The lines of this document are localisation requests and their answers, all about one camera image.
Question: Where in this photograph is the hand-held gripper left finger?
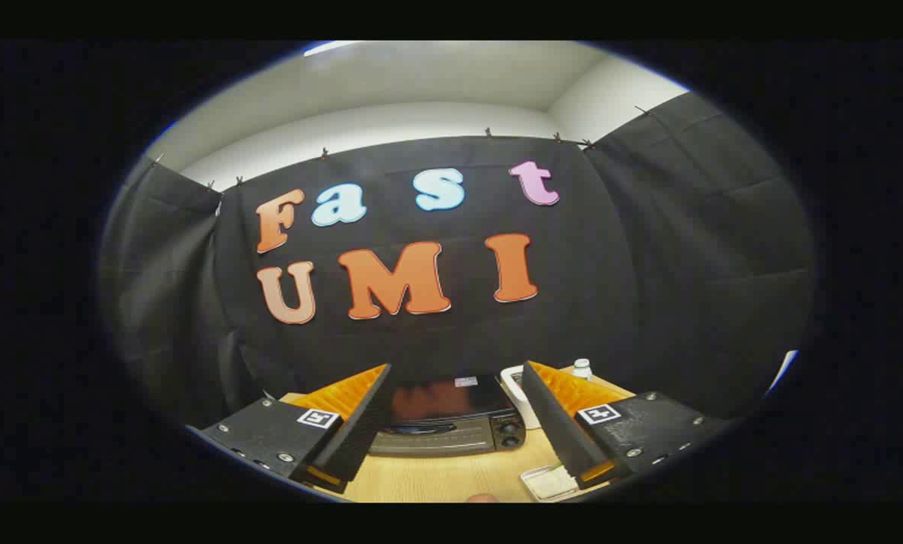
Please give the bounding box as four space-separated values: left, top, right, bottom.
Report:
198 363 393 496

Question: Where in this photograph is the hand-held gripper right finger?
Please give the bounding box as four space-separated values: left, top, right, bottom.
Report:
521 360 728 490

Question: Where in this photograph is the black toaster oven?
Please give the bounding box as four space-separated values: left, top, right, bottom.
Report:
368 372 527 457

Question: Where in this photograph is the white rectangular box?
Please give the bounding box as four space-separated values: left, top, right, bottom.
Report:
500 365 541 430

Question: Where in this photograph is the white plastic tray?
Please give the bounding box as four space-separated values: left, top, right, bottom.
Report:
521 464 580 502

